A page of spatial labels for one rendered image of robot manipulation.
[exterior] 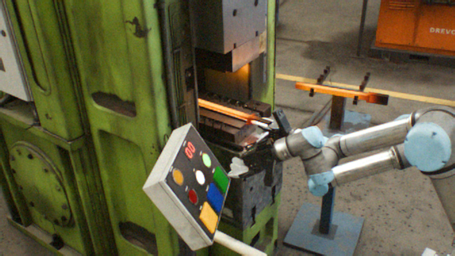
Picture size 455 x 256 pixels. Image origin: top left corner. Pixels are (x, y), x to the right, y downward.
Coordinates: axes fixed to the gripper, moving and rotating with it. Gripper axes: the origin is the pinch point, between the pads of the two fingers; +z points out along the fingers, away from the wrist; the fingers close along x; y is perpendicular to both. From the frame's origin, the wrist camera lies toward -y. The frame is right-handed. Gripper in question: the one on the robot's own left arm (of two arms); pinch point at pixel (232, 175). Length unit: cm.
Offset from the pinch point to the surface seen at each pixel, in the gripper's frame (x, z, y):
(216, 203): 12.4, 4.5, -0.8
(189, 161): 9.2, 5.2, 16.2
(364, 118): -94, -35, -51
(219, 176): 0.5, 4.5, 1.8
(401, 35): -368, -65, -127
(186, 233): 27.0, 10.7, 1.7
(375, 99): -67, -48, -29
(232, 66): -35.5, -8.6, 25.4
